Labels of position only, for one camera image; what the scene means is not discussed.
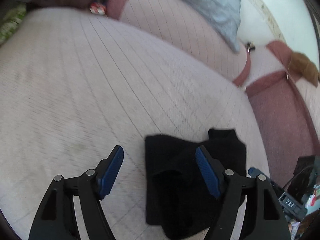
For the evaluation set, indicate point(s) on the pink quilted bolster pillow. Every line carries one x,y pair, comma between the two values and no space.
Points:
180,25

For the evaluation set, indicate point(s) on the small black white toy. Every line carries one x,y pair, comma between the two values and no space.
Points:
250,47

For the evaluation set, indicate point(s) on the red white small box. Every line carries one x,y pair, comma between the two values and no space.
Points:
98,8

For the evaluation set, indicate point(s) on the black pants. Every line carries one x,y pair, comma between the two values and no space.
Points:
177,197

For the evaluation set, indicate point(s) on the green patterned folded blanket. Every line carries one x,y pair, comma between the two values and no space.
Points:
11,21

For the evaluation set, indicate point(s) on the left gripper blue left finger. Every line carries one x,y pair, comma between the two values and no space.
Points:
55,217

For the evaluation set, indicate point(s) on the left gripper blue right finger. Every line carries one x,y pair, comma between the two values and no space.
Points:
264,217

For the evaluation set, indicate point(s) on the pink quilted bed cover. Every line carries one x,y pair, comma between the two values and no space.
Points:
74,85

